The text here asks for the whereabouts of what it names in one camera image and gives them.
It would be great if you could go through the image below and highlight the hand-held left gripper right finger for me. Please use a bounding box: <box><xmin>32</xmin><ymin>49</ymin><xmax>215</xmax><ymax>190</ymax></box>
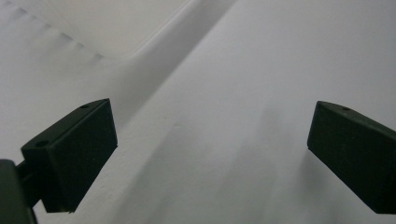
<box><xmin>306</xmin><ymin>100</ymin><xmax>396</xmax><ymax>215</ymax></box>

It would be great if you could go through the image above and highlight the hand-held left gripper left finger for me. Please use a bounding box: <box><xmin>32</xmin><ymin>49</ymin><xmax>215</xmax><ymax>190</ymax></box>
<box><xmin>15</xmin><ymin>98</ymin><xmax>119</xmax><ymax>215</ymax></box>

